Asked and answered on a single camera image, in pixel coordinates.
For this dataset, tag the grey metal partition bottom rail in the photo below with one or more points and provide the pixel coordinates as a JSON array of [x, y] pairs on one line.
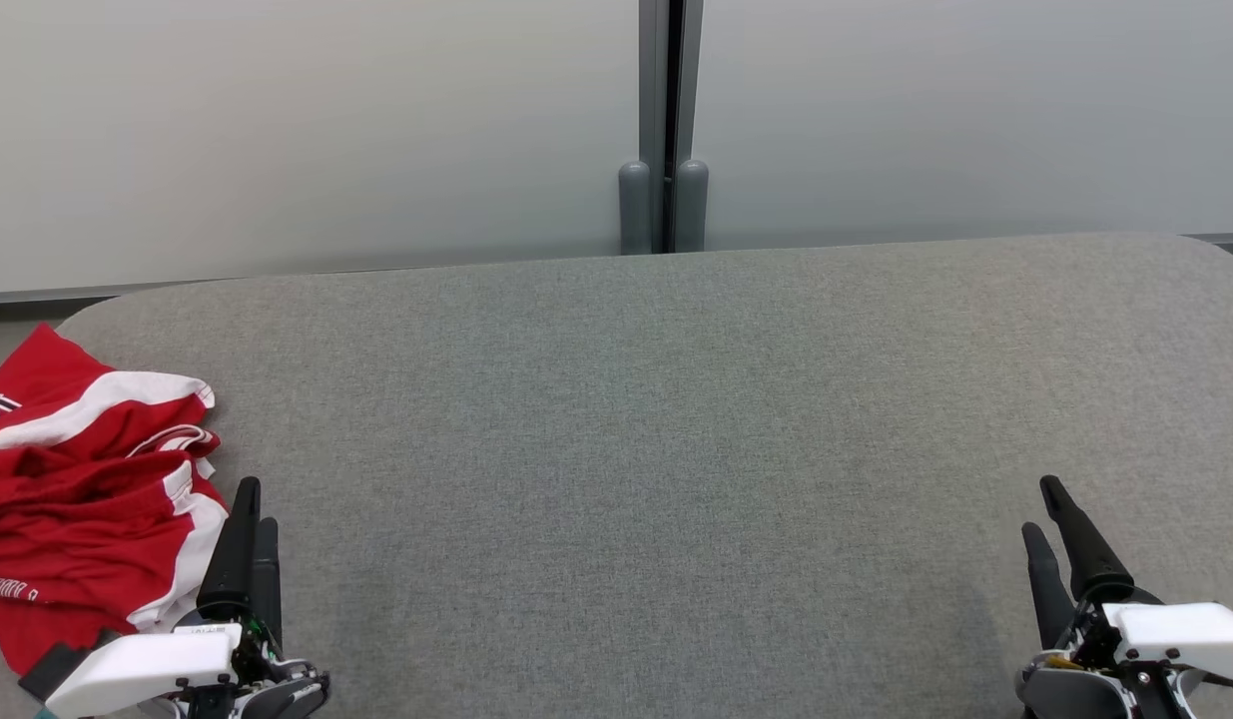
[[47, 295], [1225, 239]]

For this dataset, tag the grey metal partition post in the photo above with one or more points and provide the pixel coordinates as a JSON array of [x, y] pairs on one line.
[[666, 90]]

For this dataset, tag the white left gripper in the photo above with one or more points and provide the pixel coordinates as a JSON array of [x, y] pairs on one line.
[[147, 669]]

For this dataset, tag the red basketball jersey number 23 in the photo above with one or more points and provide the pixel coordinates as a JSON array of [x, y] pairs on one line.
[[67, 539]]

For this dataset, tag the grey cylindrical post cover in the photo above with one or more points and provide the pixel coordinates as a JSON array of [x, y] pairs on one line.
[[692, 205], [635, 210]]

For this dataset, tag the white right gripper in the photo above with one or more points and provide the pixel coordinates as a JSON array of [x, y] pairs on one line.
[[1175, 634]]

